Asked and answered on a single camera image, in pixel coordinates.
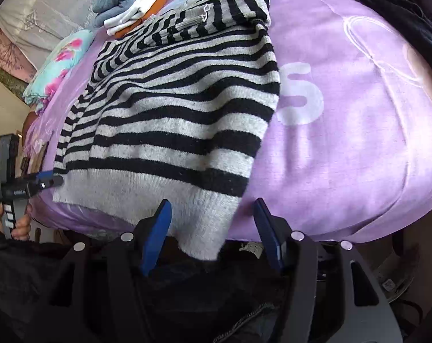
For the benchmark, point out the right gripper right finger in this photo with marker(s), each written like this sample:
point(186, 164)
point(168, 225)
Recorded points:
point(331, 294)

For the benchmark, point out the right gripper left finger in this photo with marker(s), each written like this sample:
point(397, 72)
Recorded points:
point(104, 286)

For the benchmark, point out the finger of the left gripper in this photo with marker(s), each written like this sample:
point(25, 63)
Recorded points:
point(48, 179)

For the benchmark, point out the black white striped sweater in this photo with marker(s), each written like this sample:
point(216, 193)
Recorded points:
point(176, 110)

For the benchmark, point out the person left hand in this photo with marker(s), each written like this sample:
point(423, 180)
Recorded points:
point(23, 226)

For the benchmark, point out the floral light blue pillow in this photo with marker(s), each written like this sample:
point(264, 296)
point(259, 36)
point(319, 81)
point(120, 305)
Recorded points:
point(59, 62)

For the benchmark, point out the pink patterned pillow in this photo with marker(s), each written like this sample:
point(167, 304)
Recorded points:
point(13, 61)

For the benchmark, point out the purple printed bed sheet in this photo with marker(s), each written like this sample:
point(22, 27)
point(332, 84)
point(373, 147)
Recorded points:
point(347, 154)

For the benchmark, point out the white lace cover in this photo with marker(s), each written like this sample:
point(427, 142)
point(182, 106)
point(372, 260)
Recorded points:
point(37, 26)

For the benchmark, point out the white folded garment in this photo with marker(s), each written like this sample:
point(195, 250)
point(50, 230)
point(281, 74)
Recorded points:
point(129, 17)

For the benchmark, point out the orange folded garment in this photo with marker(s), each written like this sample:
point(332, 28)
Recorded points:
point(148, 12)

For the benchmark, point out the dark navy garment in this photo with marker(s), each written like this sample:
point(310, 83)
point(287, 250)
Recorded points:
point(409, 20)

